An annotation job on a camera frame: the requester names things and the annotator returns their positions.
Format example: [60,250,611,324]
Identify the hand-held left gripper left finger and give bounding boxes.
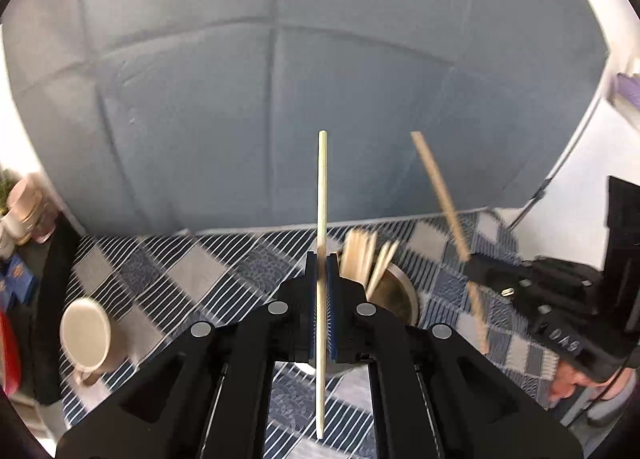
[55,252,319,459]

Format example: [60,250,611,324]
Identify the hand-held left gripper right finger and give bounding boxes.
[326,253,587,459]

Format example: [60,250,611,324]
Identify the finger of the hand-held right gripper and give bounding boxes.
[467,252,540,299]

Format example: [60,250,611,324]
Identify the set of bamboo chopsticks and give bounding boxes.
[340,229,401,301]

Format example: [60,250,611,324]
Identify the pale bamboo chopstick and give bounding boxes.
[410,131,491,356]
[315,130,330,440]

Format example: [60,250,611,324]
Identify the person's right forearm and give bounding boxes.
[560,369,640,446]

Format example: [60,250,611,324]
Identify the person's right hand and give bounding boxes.
[547,361,590,403]

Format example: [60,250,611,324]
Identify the blue white patterned tablecloth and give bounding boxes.
[60,211,567,459]

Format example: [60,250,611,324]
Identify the purple object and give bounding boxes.
[612,71,640,118]

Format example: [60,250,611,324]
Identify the grey-blue upholstered sofa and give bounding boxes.
[0,0,617,241]

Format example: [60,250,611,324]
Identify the beige ceramic mug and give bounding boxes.
[59,297,129,386]

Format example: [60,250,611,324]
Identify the blue printed boxes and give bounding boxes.
[0,254,39,311]

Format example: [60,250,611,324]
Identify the stack of pale cups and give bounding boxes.
[7,174,59,246]

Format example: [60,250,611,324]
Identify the red flat object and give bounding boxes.
[0,309,24,396]

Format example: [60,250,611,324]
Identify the small green plant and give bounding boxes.
[0,169,22,216]

